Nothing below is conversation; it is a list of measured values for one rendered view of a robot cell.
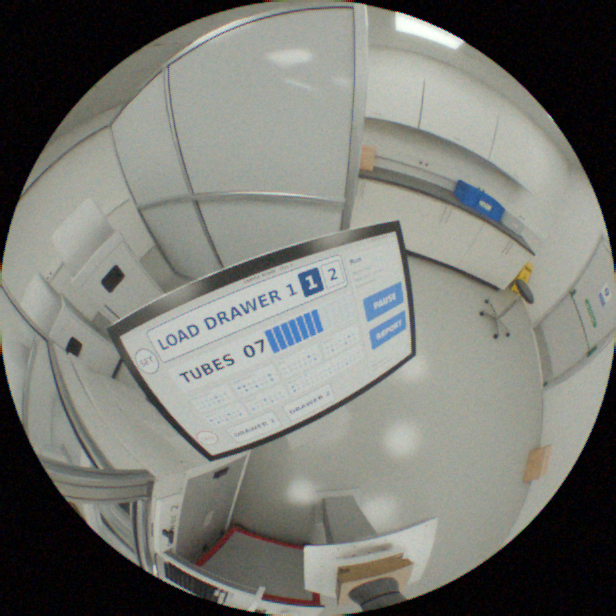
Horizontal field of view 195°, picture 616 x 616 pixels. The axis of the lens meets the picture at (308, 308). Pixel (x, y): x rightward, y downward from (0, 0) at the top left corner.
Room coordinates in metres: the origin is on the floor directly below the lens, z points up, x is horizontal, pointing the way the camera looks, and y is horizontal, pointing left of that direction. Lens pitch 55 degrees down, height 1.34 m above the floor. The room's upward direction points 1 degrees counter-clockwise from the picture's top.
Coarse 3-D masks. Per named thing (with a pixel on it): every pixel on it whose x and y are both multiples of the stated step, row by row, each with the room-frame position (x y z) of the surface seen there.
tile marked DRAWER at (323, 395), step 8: (328, 384) 0.06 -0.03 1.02; (312, 392) 0.04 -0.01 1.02; (320, 392) 0.05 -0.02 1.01; (328, 392) 0.05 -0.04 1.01; (296, 400) 0.03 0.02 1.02; (304, 400) 0.03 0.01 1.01; (312, 400) 0.03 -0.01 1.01; (320, 400) 0.03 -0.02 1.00; (328, 400) 0.03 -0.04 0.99; (288, 408) 0.02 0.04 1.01; (296, 408) 0.02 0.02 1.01; (304, 408) 0.02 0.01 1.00; (312, 408) 0.02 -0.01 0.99; (288, 416) 0.00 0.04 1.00; (296, 416) 0.00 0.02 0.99
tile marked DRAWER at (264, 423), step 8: (264, 416) 0.00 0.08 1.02; (272, 416) 0.00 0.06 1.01; (240, 424) -0.02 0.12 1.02; (248, 424) -0.02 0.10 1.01; (256, 424) -0.01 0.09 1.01; (264, 424) -0.01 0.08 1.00; (272, 424) -0.01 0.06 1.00; (280, 424) -0.01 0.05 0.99; (232, 432) -0.03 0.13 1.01; (240, 432) -0.03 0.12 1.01; (248, 432) -0.03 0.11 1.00; (256, 432) -0.03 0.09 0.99; (264, 432) -0.03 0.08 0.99; (240, 440) -0.05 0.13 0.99
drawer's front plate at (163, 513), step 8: (168, 496) -0.30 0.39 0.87; (176, 496) -0.30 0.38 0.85; (160, 504) -0.31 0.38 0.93; (168, 504) -0.32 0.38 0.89; (176, 504) -0.33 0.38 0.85; (160, 512) -0.34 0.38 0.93; (168, 512) -0.36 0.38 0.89; (176, 512) -0.38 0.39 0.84; (160, 520) -0.38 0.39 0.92; (168, 520) -0.40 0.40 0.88; (176, 520) -0.42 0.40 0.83; (160, 528) -0.43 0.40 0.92; (168, 528) -0.44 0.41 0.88; (176, 528) -0.47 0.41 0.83; (160, 536) -0.47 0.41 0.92; (160, 544) -0.52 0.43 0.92; (168, 544) -0.55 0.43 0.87; (160, 552) -0.58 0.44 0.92
